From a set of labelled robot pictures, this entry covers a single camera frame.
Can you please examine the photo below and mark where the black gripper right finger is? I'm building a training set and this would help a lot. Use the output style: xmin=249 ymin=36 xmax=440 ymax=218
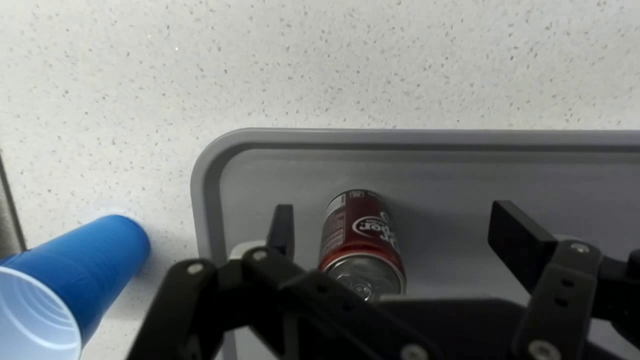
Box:
xmin=488 ymin=199 xmax=640 ymax=360

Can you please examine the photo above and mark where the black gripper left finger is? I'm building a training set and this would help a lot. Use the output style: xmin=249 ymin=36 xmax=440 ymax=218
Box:
xmin=126 ymin=202 xmax=415 ymax=360

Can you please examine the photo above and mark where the red Dr Pepper can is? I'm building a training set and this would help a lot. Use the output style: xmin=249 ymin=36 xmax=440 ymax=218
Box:
xmin=318 ymin=189 xmax=408 ymax=305

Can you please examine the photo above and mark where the grey plastic tray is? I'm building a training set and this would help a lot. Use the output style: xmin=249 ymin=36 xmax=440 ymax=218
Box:
xmin=190 ymin=129 xmax=640 ymax=360

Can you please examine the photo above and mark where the blue plastic cup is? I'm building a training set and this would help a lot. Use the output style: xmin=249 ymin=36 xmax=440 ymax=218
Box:
xmin=0 ymin=213 xmax=151 ymax=360

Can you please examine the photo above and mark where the stainless steel sink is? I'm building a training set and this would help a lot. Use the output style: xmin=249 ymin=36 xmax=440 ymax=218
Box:
xmin=0 ymin=155 xmax=30 ymax=260

